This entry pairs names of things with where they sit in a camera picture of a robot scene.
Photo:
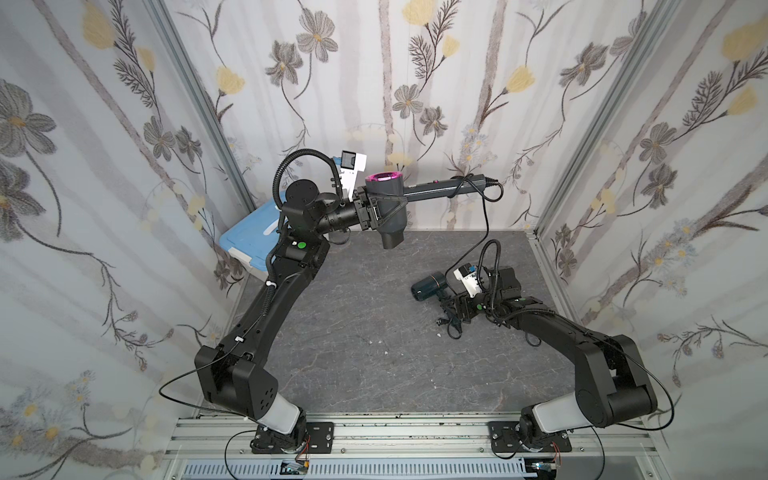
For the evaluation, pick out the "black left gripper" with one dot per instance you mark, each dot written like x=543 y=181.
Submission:
x=364 y=207

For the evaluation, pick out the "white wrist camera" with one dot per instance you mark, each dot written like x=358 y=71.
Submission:
x=350 y=164
x=469 y=277

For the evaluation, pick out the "blue lid storage box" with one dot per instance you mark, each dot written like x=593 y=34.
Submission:
x=250 y=240

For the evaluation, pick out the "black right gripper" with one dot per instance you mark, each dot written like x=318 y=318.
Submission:
x=453 y=294

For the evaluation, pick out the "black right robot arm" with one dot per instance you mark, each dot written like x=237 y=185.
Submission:
x=611 y=383

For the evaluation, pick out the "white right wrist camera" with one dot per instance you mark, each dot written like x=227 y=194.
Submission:
x=469 y=277

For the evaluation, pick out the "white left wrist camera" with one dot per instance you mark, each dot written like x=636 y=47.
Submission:
x=350 y=164

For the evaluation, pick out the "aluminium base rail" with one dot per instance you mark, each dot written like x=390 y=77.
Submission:
x=408 y=446

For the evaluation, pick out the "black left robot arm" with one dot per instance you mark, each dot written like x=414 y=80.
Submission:
x=232 y=375

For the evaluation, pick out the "dark green hair dryer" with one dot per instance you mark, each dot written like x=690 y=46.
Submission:
x=435 y=285

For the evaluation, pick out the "black hair dryer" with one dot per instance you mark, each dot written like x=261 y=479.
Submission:
x=396 y=196

